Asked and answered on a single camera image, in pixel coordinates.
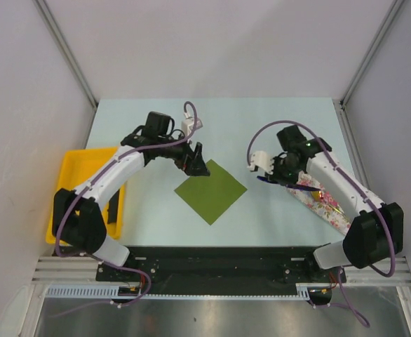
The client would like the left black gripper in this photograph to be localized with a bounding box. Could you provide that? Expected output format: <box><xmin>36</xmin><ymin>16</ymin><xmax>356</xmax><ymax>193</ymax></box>
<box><xmin>158</xmin><ymin>131</ymin><xmax>210</xmax><ymax>177</ymax></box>

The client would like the iridescent blue knife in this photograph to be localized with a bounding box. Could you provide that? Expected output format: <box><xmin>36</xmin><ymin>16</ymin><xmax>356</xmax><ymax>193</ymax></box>
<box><xmin>257</xmin><ymin>176</ymin><xmax>321</xmax><ymax>192</ymax></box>

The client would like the green paper napkin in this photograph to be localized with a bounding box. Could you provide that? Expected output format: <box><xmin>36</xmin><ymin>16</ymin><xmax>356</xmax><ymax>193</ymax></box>
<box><xmin>175</xmin><ymin>159</ymin><xmax>247</xmax><ymax>225</ymax></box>

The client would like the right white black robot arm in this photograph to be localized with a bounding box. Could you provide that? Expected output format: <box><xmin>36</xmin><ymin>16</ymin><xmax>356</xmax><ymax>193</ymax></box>
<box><xmin>268</xmin><ymin>125</ymin><xmax>404</xmax><ymax>282</ymax></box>

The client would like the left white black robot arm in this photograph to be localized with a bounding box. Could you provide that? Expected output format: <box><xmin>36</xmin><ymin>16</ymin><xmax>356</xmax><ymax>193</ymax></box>
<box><xmin>52</xmin><ymin>112</ymin><xmax>210</xmax><ymax>281</ymax></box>

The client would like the floral patterned tray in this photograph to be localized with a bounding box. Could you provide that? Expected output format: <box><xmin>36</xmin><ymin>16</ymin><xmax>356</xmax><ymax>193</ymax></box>
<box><xmin>287</xmin><ymin>172</ymin><xmax>351</xmax><ymax>235</ymax></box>

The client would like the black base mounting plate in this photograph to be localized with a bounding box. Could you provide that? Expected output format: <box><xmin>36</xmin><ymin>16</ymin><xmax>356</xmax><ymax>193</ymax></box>
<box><xmin>95</xmin><ymin>246</ymin><xmax>346</xmax><ymax>293</ymax></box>

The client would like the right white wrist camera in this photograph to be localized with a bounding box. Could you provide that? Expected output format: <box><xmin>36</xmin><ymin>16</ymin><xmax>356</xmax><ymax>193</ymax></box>
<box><xmin>248</xmin><ymin>150</ymin><xmax>274</xmax><ymax>175</ymax></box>

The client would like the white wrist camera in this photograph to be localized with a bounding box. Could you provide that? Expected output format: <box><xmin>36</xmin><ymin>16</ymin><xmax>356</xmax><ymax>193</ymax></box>
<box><xmin>248</xmin><ymin>150</ymin><xmax>274</xmax><ymax>175</ymax></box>
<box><xmin>181</xmin><ymin>112</ymin><xmax>203</xmax><ymax>136</ymax></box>

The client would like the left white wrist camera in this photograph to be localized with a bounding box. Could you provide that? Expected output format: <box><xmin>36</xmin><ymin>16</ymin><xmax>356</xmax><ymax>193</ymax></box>
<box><xmin>181</xmin><ymin>112</ymin><xmax>203</xmax><ymax>136</ymax></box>

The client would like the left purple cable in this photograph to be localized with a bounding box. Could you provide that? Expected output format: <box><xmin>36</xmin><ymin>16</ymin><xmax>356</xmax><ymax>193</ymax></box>
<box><xmin>47</xmin><ymin>101</ymin><xmax>198</xmax><ymax>318</ymax></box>

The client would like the purple cable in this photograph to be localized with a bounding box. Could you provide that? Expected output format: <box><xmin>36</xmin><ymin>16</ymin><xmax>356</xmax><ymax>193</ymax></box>
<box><xmin>248</xmin><ymin>120</ymin><xmax>398</xmax><ymax>329</ymax></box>
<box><xmin>47</xmin><ymin>101</ymin><xmax>198</xmax><ymax>318</ymax></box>

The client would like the right aluminium corner post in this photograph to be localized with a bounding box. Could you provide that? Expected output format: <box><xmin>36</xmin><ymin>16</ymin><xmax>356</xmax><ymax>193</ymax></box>
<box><xmin>340</xmin><ymin>0</ymin><xmax>406</xmax><ymax>106</ymax></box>

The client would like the aluminium corner post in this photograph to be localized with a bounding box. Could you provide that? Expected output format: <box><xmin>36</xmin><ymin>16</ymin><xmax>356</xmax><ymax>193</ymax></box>
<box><xmin>32</xmin><ymin>0</ymin><xmax>99</xmax><ymax>111</ymax></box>
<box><xmin>340</xmin><ymin>0</ymin><xmax>406</xmax><ymax>106</ymax></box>

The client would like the white slotted cable duct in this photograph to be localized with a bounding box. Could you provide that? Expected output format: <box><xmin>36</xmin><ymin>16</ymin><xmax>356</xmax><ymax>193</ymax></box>
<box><xmin>45</xmin><ymin>284</ymin><xmax>330</xmax><ymax>300</ymax></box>

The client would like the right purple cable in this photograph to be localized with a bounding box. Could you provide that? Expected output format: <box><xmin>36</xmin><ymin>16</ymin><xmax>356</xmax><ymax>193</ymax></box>
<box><xmin>248</xmin><ymin>120</ymin><xmax>398</xmax><ymax>329</ymax></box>

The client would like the aluminium frame rail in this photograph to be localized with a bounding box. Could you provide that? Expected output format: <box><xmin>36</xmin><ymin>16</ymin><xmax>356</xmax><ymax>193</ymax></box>
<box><xmin>22</xmin><ymin>257</ymin><xmax>411</xmax><ymax>336</ymax></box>

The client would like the left aluminium corner post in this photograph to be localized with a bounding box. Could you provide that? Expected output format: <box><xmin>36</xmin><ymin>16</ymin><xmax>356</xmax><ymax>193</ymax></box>
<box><xmin>32</xmin><ymin>0</ymin><xmax>99</xmax><ymax>111</ymax></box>

